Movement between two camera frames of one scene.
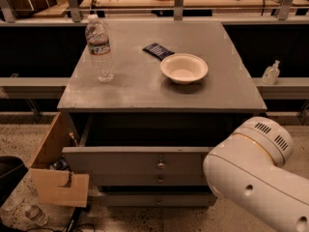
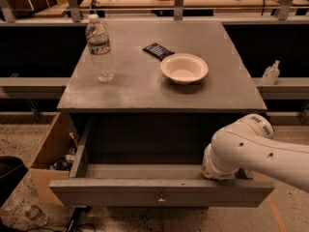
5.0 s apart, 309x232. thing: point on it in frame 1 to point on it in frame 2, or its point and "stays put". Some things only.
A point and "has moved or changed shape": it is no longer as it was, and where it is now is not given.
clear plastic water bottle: (98, 43) stays put
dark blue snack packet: (157, 50) stays put
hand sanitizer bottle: (271, 73) stays put
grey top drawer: (143, 144) has moved or changed shape
